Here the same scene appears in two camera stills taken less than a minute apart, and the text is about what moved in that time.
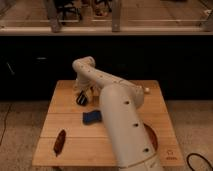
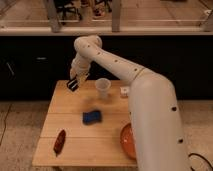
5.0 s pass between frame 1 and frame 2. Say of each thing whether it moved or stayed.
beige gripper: moved
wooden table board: stayed
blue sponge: stayed
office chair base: stayed
